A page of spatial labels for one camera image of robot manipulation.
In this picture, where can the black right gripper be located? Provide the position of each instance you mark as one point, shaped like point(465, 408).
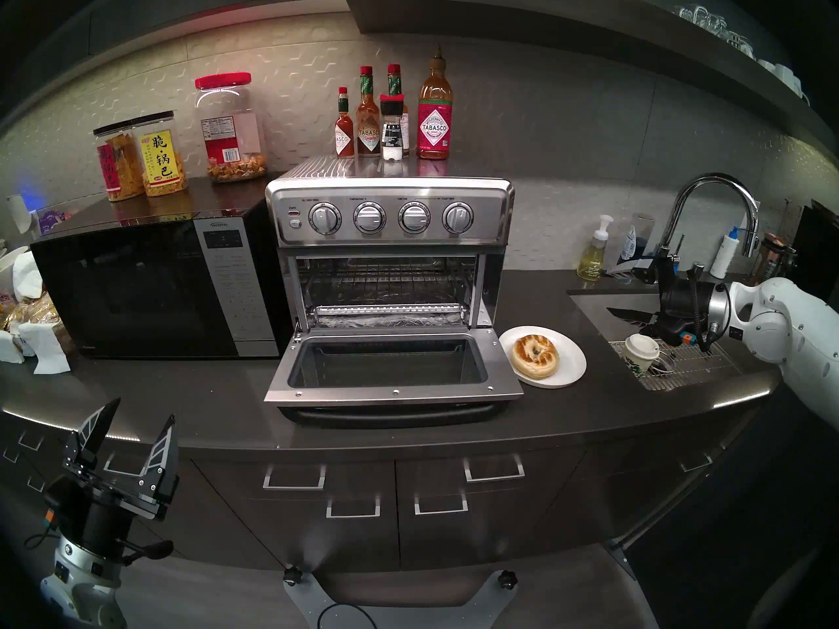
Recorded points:
point(685, 306)

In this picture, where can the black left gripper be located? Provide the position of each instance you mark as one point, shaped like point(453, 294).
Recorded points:
point(92, 516)

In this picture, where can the white round plate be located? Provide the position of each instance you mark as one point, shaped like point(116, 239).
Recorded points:
point(570, 362)

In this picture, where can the toasted bagel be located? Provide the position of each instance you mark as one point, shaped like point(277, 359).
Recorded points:
point(534, 365)

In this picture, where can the glass oven door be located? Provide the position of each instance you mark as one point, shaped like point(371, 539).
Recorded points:
point(393, 393)

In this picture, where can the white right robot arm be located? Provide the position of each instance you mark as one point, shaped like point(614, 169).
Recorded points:
point(793, 333)

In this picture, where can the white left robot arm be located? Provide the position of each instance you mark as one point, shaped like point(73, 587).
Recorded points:
point(72, 588)

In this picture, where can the black microwave oven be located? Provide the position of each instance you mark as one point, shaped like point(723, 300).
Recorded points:
point(131, 293)

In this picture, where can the silver oven knob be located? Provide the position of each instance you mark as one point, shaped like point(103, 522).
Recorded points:
point(457, 217)
point(370, 217)
point(325, 219)
point(415, 217)

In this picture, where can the silver toaster oven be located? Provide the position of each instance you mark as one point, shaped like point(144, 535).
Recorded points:
point(393, 195)

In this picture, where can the stainless steel sink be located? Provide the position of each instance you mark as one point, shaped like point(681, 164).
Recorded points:
point(603, 310)

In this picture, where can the blue dish soap bottle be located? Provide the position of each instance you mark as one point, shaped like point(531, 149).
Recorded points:
point(629, 241)

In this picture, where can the white lidded paper cup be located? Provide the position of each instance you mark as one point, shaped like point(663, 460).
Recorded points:
point(640, 349)

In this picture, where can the yellow hand soap dispenser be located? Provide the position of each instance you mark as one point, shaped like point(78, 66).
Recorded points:
point(593, 261)

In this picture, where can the white bottle blue cap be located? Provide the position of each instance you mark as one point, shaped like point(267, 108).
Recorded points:
point(723, 254)

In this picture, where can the large white paper sheet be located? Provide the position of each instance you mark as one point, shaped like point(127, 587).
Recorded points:
point(46, 349)

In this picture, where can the chrome gooseneck faucet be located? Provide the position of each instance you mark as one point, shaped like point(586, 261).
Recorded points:
point(711, 177)

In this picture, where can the copper glass french press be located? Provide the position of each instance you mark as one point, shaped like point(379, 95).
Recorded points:
point(772, 257)

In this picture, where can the small white paper sheet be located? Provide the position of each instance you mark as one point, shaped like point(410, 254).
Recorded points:
point(10, 349)

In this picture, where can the bagged bread loaf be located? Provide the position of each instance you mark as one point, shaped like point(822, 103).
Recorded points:
point(39, 313)

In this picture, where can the black coffee machine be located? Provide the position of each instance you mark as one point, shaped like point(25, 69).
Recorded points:
point(816, 254)

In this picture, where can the white tissue paper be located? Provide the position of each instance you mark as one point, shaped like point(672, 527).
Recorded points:
point(26, 277)

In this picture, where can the white bowl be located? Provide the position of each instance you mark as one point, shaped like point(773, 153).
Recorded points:
point(10, 261)

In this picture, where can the foil lined crumb tray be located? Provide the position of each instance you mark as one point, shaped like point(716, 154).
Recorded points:
point(393, 320)

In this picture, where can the purple snack package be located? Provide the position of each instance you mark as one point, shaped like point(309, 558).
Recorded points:
point(49, 220)

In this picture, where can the dark base cabinet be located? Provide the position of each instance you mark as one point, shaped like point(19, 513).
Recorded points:
point(367, 542)

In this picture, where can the white mug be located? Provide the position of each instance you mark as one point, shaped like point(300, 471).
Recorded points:
point(788, 78)
point(767, 65)

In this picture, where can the large Tabasco bottle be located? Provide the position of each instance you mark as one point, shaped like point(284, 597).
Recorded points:
point(434, 130)

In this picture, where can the red label snack jar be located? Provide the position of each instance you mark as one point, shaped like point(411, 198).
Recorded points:
point(115, 169)

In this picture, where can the black salt grinder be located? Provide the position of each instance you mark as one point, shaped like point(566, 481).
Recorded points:
point(392, 136)

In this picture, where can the yellow label snack jar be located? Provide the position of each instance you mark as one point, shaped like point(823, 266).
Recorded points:
point(160, 159)

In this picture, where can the medium orange Tabasco bottle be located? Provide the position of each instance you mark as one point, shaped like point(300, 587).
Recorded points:
point(368, 136)

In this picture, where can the green label Tabasco bottle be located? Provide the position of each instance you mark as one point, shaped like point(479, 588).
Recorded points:
point(394, 78)

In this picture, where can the small Tabasco bottle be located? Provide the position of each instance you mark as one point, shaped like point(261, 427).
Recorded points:
point(344, 139)

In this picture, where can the red lid plastic jar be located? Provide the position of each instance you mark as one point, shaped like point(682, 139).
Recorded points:
point(229, 136)

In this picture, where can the dark upper cabinet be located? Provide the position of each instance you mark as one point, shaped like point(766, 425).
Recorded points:
point(164, 12)

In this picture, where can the black frame knob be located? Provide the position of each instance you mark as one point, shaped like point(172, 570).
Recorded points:
point(292, 575)
point(507, 579)

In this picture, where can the grey robot base frame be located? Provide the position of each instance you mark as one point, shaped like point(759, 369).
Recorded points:
point(305, 605)

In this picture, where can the white wall dispenser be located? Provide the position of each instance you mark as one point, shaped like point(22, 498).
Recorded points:
point(18, 213)

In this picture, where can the dark wall shelf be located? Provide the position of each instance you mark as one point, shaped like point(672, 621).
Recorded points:
point(557, 25)

